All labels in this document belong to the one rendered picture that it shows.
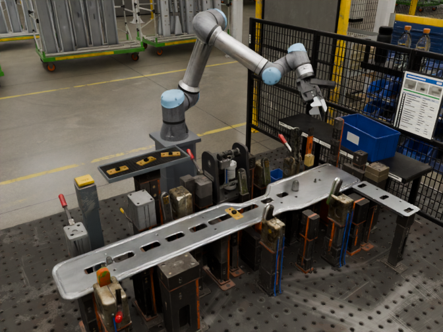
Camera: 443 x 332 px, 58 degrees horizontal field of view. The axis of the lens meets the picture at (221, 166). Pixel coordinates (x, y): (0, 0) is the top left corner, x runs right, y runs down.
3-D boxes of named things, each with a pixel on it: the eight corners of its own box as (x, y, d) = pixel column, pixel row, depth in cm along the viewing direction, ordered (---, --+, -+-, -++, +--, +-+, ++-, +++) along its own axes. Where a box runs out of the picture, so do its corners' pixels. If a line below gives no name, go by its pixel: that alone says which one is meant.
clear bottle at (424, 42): (419, 73, 196) (429, 30, 187) (407, 70, 201) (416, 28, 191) (427, 71, 199) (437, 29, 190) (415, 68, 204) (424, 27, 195)
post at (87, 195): (95, 276, 176) (78, 190, 155) (89, 266, 181) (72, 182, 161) (111, 269, 179) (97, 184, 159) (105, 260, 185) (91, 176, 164)
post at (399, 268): (399, 274, 177) (414, 221, 163) (378, 260, 185) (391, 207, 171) (408, 269, 180) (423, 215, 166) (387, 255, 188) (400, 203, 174)
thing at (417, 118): (432, 142, 193) (449, 79, 178) (391, 127, 209) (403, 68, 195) (434, 141, 194) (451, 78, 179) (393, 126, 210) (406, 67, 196)
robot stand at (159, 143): (154, 196, 233) (148, 133, 214) (186, 186, 243) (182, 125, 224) (170, 214, 218) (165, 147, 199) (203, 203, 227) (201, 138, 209)
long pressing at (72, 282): (66, 309, 123) (65, 305, 122) (49, 267, 139) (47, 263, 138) (364, 182, 190) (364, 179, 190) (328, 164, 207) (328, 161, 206)
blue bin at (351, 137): (371, 162, 199) (376, 138, 193) (331, 139, 224) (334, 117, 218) (396, 155, 206) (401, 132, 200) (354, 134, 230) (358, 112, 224)
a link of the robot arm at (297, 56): (289, 53, 189) (306, 43, 185) (297, 74, 188) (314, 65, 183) (282, 49, 183) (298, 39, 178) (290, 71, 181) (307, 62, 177)
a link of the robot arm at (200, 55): (165, 107, 213) (198, 6, 182) (178, 98, 225) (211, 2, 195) (184, 117, 211) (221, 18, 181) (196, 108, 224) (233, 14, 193)
